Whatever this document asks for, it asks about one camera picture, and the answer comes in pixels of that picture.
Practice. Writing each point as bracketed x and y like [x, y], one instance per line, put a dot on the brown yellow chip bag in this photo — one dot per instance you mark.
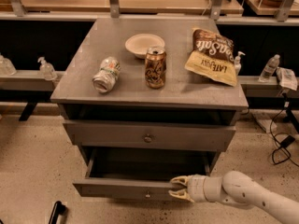
[212, 56]

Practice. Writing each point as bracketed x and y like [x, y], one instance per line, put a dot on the grey drawer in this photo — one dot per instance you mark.
[139, 174]
[172, 136]

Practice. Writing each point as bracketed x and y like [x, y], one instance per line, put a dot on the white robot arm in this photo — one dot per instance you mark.
[238, 190]

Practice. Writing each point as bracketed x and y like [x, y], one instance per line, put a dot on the gold soda can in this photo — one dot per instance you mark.
[155, 67]

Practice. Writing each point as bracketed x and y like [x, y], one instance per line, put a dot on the grey top drawer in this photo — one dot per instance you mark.
[172, 136]

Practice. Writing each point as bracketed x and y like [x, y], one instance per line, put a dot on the black object on floor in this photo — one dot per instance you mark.
[58, 209]

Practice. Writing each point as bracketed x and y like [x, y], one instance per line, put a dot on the wooden back table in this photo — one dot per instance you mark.
[126, 6]

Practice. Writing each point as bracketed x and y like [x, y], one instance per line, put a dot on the grey drawer cabinet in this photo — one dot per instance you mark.
[186, 98]

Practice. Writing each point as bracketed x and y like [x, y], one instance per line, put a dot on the folded white cloth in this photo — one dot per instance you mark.
[287, 78]

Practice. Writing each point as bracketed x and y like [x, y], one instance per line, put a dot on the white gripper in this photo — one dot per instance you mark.
[196, 188]

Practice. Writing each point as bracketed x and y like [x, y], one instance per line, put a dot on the clear water bottle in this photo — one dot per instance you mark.
[269, 68]

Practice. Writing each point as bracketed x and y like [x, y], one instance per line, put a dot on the white paper bowl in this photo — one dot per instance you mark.
[139, 44]

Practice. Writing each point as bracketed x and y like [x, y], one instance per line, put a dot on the white pump bottle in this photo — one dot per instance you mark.
[237, 62]

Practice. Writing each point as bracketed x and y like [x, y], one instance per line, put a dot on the crushed white soda can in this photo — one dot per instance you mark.
[107, 76]

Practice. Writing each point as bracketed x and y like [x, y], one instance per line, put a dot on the clear sanitizer bottle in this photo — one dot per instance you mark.
[47, 69]

